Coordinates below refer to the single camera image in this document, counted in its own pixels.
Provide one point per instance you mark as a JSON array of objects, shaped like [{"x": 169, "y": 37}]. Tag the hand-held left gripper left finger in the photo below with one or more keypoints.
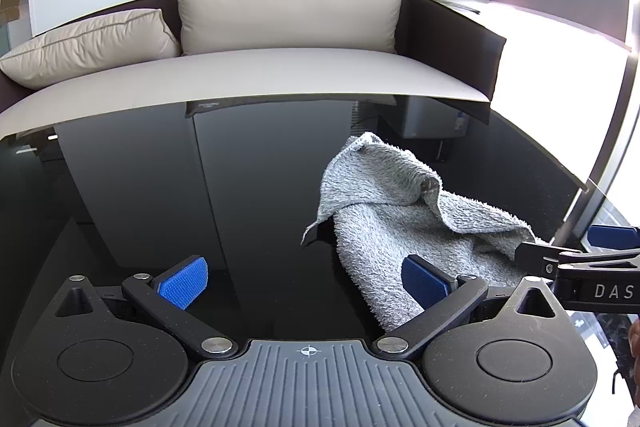
[{"x": 182, "y": 283}]

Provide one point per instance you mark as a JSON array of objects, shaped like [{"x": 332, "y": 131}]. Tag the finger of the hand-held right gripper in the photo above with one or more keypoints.
[
  {"x": 616, "y": 237},
  {"x": 542, "y": 257}
]

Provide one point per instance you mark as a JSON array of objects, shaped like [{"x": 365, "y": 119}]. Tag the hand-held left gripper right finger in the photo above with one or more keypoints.
[{"x": 424, "y": 283}]

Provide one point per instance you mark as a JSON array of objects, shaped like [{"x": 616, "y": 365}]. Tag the grey terry towel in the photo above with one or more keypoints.
[{"x": 380, "y": 227}]

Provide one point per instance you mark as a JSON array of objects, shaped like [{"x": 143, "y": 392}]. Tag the dark brown sofa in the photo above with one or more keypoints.
[{"x": 260, "y": 77}]

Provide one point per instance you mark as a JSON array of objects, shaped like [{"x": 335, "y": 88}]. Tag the small beige cushion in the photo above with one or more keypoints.
[{"x": 90, "y": 49}]

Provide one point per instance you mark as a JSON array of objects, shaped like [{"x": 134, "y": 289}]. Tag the large beige cushion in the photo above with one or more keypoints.
[{"x": 290, "y": 12}]

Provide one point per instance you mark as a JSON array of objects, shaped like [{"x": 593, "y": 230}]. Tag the grey window frame post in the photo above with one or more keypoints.
[{"x": 607, "y": 147}]

